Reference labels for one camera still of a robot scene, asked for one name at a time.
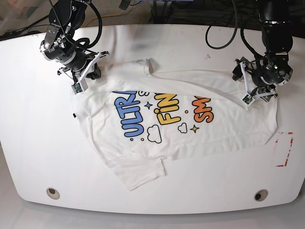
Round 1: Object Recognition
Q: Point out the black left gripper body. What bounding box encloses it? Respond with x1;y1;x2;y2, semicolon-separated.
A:
251;53;293;87

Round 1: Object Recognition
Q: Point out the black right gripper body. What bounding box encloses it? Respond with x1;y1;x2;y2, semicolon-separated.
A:
40;28;92;72

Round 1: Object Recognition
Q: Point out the white printed T-shirt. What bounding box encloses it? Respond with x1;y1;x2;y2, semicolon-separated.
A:
71;59;278;190

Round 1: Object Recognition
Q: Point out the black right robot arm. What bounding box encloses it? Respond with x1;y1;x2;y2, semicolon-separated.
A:
40;0;102;82

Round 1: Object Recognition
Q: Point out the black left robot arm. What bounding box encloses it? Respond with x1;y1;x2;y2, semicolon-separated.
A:
236;0;293;88

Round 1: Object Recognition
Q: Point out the red tape rectangle marker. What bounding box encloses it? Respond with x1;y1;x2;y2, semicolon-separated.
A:
273;132;294;167

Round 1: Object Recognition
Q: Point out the right table grommet hole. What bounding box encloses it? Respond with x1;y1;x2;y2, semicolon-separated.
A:
254;189;268;202

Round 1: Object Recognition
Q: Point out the table grommet hole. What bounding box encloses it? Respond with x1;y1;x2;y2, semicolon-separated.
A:
46;187;60;200
254;189;268;202

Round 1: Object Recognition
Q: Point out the left table grommet hole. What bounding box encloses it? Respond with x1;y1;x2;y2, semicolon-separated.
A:
46;187;60;200

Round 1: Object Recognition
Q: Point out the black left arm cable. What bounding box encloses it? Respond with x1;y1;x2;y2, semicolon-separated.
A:
205;0;267;60

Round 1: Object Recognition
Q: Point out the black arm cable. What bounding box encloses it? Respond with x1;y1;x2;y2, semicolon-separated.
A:
47;0;103;50
205;0;267;60

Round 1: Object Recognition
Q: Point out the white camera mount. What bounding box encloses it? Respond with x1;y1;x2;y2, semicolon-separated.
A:
57;50;109;94
235;57;278;107

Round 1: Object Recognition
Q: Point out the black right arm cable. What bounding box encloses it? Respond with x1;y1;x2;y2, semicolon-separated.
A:
47;0;103;50

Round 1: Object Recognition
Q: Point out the yellow cable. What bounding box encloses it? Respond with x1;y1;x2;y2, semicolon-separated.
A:
82;8;136;29

